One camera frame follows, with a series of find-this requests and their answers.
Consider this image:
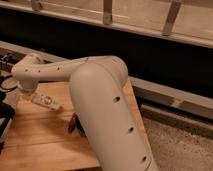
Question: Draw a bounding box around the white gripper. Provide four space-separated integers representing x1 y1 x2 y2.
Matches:
30 92 61 111

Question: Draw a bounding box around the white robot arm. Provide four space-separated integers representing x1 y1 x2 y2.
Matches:
12 53 159 171

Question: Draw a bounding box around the black round bowl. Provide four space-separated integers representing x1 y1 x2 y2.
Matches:
75 115 86 136

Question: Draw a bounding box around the black device at left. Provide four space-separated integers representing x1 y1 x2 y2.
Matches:
0 90 15 152

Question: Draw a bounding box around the black cable loop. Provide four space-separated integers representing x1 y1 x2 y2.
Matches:
0 74 21 92

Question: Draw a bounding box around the metal rail bracket left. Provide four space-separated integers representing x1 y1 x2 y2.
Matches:
31 0 43 12

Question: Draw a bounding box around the metal rail bracket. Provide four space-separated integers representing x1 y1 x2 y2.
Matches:
31 0 43 12
102 0 113 25
162 0 182 36

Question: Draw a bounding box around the metal rail bracket middle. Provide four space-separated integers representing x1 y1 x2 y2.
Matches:
102 0 113 25

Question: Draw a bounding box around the metal rail bracket right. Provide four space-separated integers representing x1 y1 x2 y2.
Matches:
162 0 182 36

